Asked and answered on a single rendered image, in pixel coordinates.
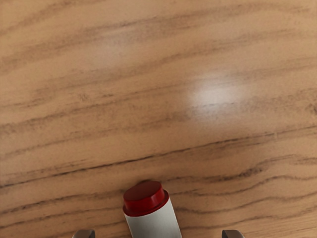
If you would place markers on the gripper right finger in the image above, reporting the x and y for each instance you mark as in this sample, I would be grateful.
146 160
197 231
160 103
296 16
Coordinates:
231 234

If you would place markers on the white bottle with red cap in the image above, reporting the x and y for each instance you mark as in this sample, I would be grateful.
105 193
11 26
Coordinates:
151 216

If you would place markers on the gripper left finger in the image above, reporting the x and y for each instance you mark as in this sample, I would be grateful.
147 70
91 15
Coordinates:
84 234

